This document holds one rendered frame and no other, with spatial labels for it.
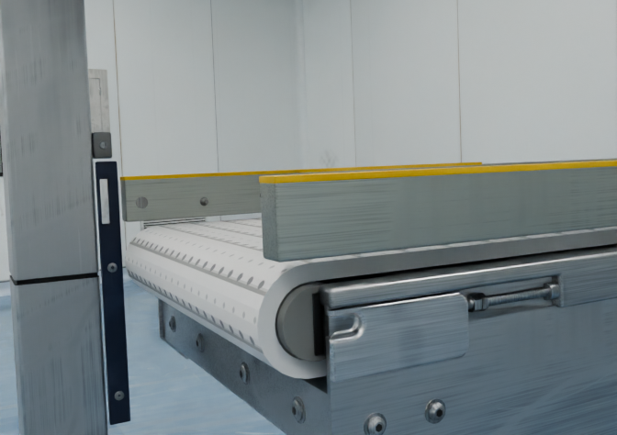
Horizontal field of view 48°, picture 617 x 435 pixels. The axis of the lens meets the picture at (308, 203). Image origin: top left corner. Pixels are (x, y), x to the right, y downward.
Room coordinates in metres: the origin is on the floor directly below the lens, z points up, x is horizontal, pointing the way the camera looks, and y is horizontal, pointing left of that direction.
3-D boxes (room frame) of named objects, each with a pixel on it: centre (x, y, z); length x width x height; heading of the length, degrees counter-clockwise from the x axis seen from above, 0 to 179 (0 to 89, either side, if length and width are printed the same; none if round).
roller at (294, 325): (0.40, 0.06, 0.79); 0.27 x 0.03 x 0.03; 27
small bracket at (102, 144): (0.53, 0.16, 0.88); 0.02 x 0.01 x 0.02; 27
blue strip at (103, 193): (0.51, 0.15, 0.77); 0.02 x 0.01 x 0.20; 117
